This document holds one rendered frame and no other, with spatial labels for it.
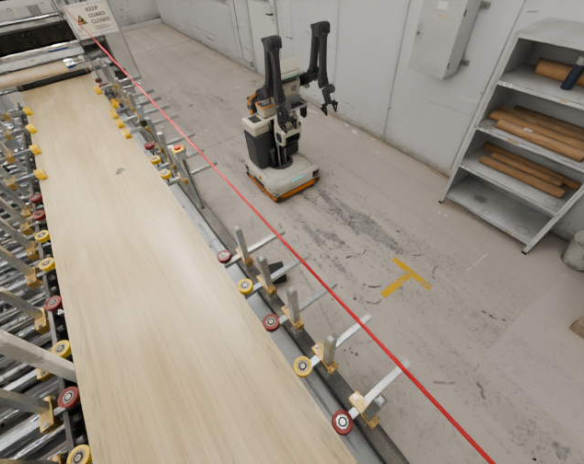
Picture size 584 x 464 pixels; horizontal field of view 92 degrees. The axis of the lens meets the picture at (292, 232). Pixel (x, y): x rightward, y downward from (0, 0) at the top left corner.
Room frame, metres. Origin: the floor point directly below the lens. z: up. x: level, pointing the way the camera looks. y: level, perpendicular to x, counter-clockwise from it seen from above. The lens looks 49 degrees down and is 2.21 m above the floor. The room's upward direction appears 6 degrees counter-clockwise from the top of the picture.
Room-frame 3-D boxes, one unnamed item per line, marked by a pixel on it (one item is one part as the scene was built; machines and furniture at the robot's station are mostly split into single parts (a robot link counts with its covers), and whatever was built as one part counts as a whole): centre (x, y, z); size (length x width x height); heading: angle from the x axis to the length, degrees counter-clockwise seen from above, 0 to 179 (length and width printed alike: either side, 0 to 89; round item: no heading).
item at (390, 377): (0.25, -0.29, 0.80); 0.43 x 0.03 x 0.04; 122
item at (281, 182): (2.72, 0.05, 0.16); 0.67 x 0.64 x 0.25; 31
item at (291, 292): (0.60, 0.03, 0.91); 0.04 x 0.04 x 0.48; 32
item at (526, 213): (1.85, -2.02, 0.78); 0.90 x 0.45 x 1.55; 32
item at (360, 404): (0.19, -0.22, 0.80); 0.14 x 0.06 x 0.05; 32
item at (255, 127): (2.80, 0.10, 0.59); 0.55 x 0.34 x 0.83; 121
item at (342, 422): (0.14, -0.12, 0.85); 0.08 x 0.08 x 0.11
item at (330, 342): (0.38, -0.11, 0.89); 0.04 x 0.04 x 0.48; 32
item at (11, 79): (4.01, 2.78, 1.05); 1.43 x 0.12 x 0.12; 122
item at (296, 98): (2.47, -0.10, 0.99); 0.28 x 0.16 x 0.22; 121
